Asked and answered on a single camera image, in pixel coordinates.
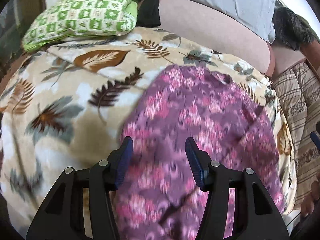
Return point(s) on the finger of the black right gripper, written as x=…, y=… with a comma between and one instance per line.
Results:
x=314, y=136

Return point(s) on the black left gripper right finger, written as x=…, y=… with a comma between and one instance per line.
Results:
x=236, y=195

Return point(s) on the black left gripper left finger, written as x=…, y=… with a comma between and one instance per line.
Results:
x=61, y=214

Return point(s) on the purple floral garment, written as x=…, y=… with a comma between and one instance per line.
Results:
x=159, y=198

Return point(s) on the person's right hand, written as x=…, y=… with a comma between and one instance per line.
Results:
x=308, y=205

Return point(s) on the beige striped quilt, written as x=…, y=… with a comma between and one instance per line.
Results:
x=298, y=92

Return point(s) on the dark furry cushion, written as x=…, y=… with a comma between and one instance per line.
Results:
x=291, y=29

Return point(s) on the beige leaf-pattern blanket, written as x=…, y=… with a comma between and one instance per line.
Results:
x=67, y=105

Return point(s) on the light grey pillow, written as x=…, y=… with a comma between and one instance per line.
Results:
x=230, y=2

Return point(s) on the pink bolster cushion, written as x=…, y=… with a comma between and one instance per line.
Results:
x=217, y=31

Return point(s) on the green patterned pillow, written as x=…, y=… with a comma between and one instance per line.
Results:
x=81, y=18

